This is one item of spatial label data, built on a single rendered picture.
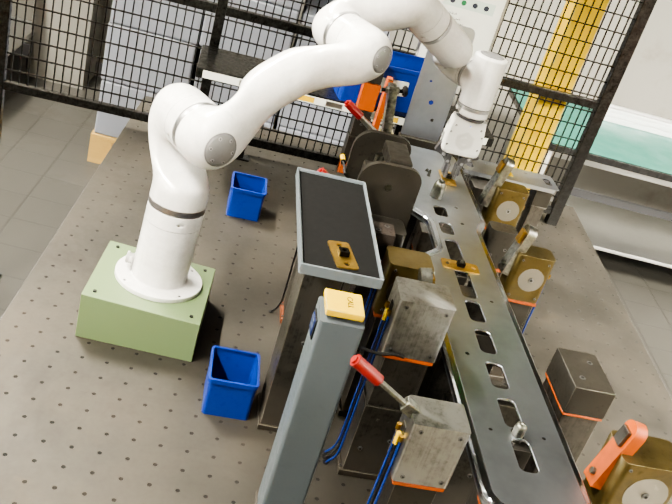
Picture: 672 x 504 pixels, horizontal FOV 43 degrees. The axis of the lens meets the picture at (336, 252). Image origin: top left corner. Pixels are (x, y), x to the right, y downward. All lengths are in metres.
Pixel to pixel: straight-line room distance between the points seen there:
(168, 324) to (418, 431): 0.70
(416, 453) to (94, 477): 0.58
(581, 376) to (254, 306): 0.82
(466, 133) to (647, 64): 3.12
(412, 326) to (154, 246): 0.61
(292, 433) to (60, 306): 0.73
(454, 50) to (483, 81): 0.17
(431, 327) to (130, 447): 0.59
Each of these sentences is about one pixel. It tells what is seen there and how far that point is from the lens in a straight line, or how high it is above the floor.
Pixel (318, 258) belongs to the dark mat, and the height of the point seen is 1.16.
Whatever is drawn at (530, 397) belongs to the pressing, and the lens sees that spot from 1.56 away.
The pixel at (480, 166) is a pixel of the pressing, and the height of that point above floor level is 1.00.
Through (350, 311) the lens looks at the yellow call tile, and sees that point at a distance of 1.29.
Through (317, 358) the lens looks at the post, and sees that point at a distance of 1.32.
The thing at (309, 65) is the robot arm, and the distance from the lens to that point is 1.79.
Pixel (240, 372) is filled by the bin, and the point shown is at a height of 0.74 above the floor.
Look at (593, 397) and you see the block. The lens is 1.62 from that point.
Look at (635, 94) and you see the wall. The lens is 5.31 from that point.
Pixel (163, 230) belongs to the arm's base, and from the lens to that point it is 1.80.
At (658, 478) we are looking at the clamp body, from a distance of 1.47.
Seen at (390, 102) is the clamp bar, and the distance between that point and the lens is 2.17.
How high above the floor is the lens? 1.84
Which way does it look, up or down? 28 degrees down
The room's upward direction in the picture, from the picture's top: 17 degrees clockwise
